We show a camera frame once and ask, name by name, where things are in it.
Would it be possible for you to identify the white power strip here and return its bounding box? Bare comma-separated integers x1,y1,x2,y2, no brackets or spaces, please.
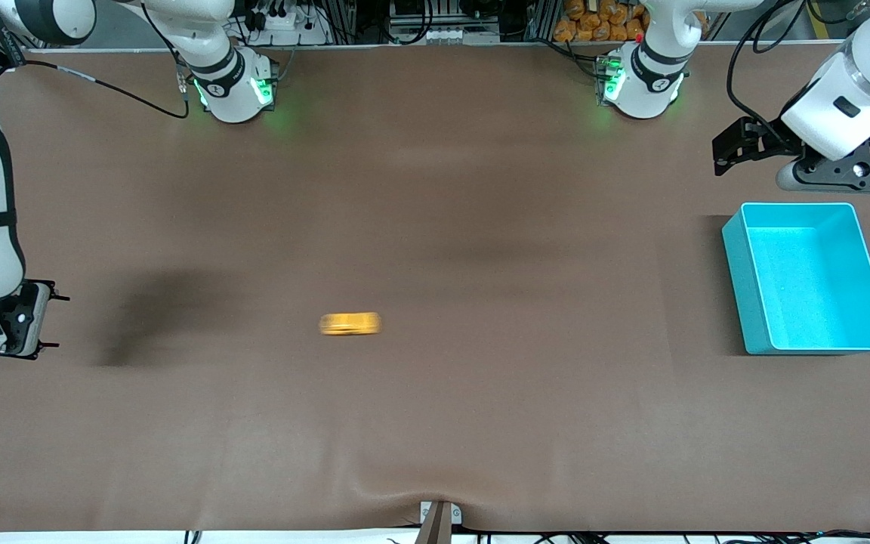
250,4,330,46

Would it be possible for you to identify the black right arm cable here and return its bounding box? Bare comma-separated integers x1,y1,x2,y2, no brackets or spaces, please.
0,59,191,120

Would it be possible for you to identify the teal plastic bin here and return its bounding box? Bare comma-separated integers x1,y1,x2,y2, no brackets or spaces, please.
721,202,870,356

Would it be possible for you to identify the orange round items pile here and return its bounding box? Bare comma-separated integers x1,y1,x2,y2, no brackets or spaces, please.
554,0,651,43

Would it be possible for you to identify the brown table mat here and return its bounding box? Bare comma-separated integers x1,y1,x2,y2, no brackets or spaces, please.
0,42,870,533

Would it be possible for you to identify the metal table clamp bracket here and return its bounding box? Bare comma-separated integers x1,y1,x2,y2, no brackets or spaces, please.
419,500,463,544

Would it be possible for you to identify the white terminal block row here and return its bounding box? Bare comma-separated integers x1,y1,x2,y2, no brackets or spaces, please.
390,23,501,45

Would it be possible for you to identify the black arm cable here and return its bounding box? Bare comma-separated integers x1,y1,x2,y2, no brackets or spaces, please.
725,0,806,146
0,59,191,120

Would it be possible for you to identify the yellow beetle toy car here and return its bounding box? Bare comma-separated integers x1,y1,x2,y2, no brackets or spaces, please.
319,312,381,337

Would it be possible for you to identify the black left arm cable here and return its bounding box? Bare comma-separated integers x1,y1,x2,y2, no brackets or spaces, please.
725,0,806,146

